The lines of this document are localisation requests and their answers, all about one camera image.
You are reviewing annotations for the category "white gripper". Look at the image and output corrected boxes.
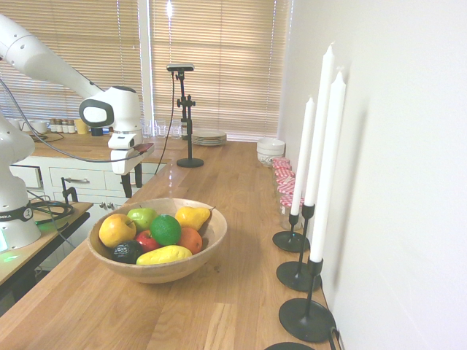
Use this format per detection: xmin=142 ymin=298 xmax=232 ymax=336
xmin=107 ymin=131 xmax=144 ymax=199

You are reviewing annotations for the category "green lime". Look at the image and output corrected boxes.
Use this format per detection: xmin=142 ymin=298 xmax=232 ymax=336
xmin=150 ymin=214 xmax=182 ymax=246

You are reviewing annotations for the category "green apple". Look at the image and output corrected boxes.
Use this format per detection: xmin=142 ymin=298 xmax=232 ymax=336
xmin=126 ymin=206 xmax=159 ymax=232

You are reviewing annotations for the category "white cabinet with drawers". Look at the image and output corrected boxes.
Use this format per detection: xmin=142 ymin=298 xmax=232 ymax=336
xmin=9 ymin=155 xmax=169 ymax=222

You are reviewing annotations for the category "yellow red apple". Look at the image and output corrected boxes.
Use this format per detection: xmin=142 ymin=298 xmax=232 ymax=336
xmin=99 ymin=213 xmax=137 ymax=249

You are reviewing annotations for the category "black table clamp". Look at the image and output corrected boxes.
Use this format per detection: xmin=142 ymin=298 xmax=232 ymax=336
xmin=60 ymin=176 xmax=80 ymax=203

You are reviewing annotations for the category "yellow pear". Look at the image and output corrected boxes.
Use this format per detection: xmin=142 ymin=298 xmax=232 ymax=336
xmin=174 ymin=206 xmax=217 ymax=232

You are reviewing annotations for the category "dark avocado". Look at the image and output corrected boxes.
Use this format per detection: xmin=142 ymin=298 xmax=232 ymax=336
xmin=111 ymin=239 xmax=144 ymax=264

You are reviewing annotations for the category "long yellow mango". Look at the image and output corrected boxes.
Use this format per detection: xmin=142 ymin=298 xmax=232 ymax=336
xmin=136 ymin=244 xmax=193 ymax=266

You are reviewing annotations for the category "orange fruit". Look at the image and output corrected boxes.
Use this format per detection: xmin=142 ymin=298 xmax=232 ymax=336
xmin=177 ymin=227 xmax=203 ymax=255

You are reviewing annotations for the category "stack of white plates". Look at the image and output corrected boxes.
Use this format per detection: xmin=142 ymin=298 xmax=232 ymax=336
xmin=191 ymin=129 xmax=228 ymax=147

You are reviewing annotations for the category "round wooden bowl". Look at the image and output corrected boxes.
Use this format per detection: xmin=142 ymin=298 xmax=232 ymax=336
xmin=87 ymin=198 xmax=228 ymax=284

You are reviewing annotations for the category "white bowl with dark pattern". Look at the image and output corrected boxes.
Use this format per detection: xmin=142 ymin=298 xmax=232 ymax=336
xmin=257 ymin=151 xmax=284 ymax=168

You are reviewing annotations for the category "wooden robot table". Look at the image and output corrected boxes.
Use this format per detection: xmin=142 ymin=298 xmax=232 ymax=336
xmin=0 ymin=201 xmax=93 ymax=316

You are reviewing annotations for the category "plain white bowl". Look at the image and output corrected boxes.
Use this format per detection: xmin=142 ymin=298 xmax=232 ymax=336
xmin=256 ymin=137 xmax=286 ymax=156

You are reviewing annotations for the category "beige window blind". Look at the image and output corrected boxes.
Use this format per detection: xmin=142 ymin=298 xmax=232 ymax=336
xmin=150 ymin=0 xmax=292 ymax=142
xmin=0 ymin=0 xmax=144 ymax=123

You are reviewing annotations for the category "short black candle holder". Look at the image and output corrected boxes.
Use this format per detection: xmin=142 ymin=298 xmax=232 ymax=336
xmin=272 ymin=212 xmax=311 ymax=253

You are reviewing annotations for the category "short white candle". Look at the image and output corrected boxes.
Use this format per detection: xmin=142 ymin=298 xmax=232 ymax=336
xmin=290 ymin=96 xmax=315 ymax=216

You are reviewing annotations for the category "tall black candle holder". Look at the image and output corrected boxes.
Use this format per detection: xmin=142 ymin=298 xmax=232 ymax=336
xmin=279 ymin=256 xmax=337 ymax=343
xmin=276 ymin=203 xmax=323 ymax=292

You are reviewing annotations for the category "medium white candle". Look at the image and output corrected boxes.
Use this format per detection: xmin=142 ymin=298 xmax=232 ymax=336
xmin=309 ymin=70 xmax=347 ymax=263

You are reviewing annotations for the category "tallest white candle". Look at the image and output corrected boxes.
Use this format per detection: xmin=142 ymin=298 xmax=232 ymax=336
xmin=304 ymin=42 xmax=336 ymax=207

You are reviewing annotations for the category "long grey gripper cable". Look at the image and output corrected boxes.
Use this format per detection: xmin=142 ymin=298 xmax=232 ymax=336
xmin=0 ymin=77 xmax=144 ymax=163

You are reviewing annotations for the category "black camera stand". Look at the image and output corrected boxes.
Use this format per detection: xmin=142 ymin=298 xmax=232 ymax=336
xmin=174 ymin=71 xmax=205 ymax=169

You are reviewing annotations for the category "black camera cable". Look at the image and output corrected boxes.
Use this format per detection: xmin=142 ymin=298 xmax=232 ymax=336
xmin=154 ymin=71 xmax=176 ymax=176

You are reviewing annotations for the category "black cable bundle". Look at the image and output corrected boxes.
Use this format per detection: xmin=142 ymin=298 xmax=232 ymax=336
xmin=27 ymin=191 xmax=76 ymax=238

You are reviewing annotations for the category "black cable of round base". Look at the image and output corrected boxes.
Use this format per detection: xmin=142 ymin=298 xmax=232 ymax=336
xmin=329 ymin=327 xmax=344 ymax=350

